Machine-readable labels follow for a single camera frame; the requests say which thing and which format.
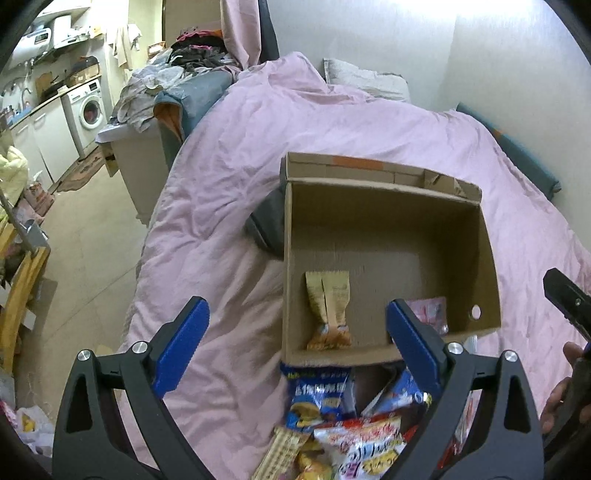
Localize grey white pillow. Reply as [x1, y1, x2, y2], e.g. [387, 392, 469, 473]
[322, 58, 411, 103]

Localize pink bed duvet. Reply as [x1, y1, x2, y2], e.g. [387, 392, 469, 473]
[125, 53, 590, 479]

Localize blue white snack bag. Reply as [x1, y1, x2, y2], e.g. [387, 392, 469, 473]
[362, 368, 432, 418]

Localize white red chips bag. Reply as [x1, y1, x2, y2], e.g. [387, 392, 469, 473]
[314, 414, 407, 479]

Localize pink small snack packet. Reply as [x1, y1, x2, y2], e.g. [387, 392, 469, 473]
[407, 297, 449, 336]

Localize dark grey cushion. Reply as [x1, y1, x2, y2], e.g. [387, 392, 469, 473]
[245, 183, 286, 259]

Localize brown floor mat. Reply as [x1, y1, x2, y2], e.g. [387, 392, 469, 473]
[56, 147, 105, 193]

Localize brown cardboard box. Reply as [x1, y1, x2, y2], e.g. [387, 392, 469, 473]
[281, 152, 502, 367]

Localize teal bolster cushion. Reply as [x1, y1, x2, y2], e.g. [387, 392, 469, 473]
[456, 102, 562, 201]

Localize person right hand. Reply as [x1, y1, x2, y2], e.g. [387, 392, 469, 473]
[540, 342, 591, 434]

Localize blue biscuit snack bag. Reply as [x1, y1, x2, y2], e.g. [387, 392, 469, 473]
[280, 364, 356, 433]

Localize beige waffle snack pack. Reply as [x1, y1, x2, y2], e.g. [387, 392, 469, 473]
[252, 426, 311, 480]

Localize gold wrapped snack bar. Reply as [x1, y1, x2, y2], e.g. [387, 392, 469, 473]
[304, 271, 352, 351]

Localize white washing machine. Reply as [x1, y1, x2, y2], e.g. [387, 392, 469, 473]
[61, 79, 107, 159]

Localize white kitchen cabinets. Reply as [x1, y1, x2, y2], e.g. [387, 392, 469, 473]
[10, 99, 79, 190]

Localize white plastic bag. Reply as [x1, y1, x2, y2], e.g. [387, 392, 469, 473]
[16, 405, 55, 458]

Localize yellow wooden chair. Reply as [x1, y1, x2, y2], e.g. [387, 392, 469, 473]
[1, 220, 50, 375]

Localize yellow chips bag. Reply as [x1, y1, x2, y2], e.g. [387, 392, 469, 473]
[295, 440, 332, 480]

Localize white side cabinet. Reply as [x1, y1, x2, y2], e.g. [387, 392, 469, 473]
[95, 118, 169, 225]

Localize pile of clothes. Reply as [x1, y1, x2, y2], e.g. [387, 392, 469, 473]
[108, 30, 242, 133]

